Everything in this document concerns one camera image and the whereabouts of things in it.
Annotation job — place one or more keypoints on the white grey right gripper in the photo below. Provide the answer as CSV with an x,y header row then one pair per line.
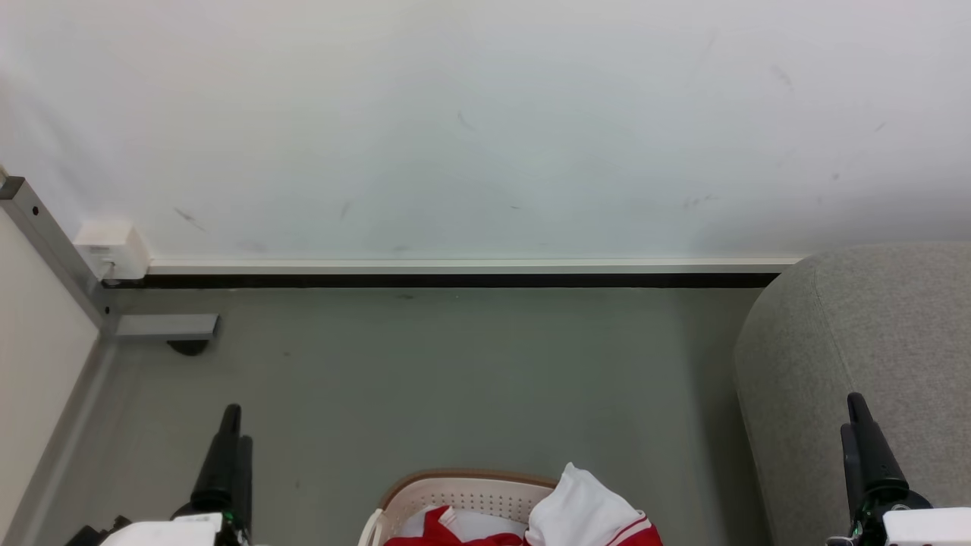
x,y
925,528

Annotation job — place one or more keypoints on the white plastic wall box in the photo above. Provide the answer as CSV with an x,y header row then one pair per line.
x,y
114,246

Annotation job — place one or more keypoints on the beige perforated laundry basket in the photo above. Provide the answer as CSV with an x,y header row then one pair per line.
x,y
470,493

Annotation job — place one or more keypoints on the white and black baseboard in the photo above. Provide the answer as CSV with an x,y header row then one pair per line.
x,y
455,273

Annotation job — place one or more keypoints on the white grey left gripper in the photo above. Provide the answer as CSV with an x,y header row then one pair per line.
x,y
182,531

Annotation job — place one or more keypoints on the grey metal frame foot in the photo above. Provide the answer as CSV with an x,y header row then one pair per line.
x,y
163,326

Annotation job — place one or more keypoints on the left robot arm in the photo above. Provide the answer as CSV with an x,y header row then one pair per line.
x,y
95,535

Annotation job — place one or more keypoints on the red and white fleece garment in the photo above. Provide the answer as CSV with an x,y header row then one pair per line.
x,y
438,533

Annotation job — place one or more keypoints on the black round floor foot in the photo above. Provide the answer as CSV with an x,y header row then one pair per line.
x,y
188,347

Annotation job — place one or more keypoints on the white shirt with red stripes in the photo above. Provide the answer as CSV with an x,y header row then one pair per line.
x,y
580,508

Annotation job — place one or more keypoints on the grey fabric sofa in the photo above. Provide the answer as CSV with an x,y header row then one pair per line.
x,y
857,341

